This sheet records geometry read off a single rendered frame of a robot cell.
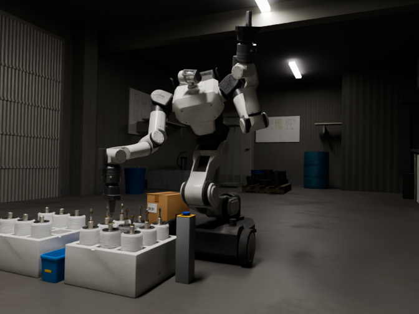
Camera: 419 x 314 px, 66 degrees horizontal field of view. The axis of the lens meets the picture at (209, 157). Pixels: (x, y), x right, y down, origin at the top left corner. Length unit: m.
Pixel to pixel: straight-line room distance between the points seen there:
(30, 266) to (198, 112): 1.13
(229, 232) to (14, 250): 1.10
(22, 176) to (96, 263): 3.75
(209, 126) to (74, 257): 0.95
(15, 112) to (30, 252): 3.51
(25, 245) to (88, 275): 0.41
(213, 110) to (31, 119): 3.88
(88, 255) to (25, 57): 4.14
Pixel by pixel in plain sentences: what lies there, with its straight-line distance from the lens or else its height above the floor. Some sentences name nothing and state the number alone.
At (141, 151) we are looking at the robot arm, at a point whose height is 0.62.
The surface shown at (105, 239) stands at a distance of 1.56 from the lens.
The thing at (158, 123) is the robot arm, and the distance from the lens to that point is 1.76.
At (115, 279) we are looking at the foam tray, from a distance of 1.53.
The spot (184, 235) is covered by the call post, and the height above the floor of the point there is 0.22.
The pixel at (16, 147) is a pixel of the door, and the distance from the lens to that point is 5.16.
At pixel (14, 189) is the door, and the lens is 5.16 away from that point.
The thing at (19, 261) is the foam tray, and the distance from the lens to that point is 1.93.
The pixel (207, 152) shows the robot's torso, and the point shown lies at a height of 0.63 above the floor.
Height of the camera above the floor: 0.57
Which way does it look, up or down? 1 degrees up
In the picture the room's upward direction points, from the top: 1 degrees clockwise
